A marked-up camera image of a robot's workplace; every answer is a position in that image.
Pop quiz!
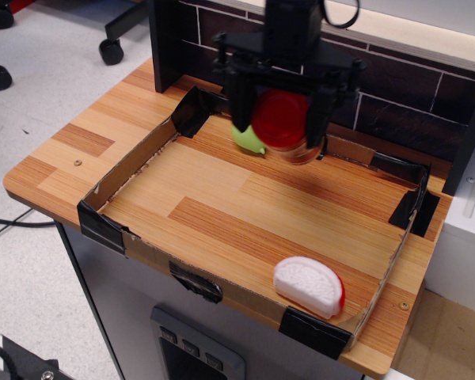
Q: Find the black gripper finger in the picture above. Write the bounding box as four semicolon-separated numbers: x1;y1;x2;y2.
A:
306;88;336;149
226;73;257;133

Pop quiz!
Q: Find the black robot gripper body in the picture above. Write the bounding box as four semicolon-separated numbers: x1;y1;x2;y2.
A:
213;1;365;107

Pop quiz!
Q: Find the red-capped basil spice bottle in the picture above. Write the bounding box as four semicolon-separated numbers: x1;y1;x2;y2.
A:
251;89;321;165

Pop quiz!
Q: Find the cardboard fence with black tape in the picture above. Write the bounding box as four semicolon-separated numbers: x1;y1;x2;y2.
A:
78;87;438;359

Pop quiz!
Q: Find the green toy pear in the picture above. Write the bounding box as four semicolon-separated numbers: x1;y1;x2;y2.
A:
231;125;266;155

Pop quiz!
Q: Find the dark brick-pattern backsplash panel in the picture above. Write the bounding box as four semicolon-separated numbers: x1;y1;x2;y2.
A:
146;1;475;194

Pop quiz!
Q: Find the black office chair base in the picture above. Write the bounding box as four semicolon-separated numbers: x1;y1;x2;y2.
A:
98;1;147;66

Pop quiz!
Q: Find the white and red toy cheese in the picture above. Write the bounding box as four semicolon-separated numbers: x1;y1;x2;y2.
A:
273;256;345;319

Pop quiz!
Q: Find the white side cabinet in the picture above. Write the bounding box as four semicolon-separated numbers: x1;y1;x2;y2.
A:
425;150;475;311

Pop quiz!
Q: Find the grey cabinet control panel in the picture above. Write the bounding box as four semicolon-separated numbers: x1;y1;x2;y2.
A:
150;306;246;380

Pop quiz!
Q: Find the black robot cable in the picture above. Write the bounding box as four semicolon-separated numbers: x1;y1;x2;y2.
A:
320;0;361;29

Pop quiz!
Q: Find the black floor cable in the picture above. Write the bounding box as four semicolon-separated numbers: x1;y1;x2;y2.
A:
0;208;57;243

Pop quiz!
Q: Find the black metal bracket with screw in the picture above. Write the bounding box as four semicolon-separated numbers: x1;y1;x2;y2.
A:
0;334;72;380

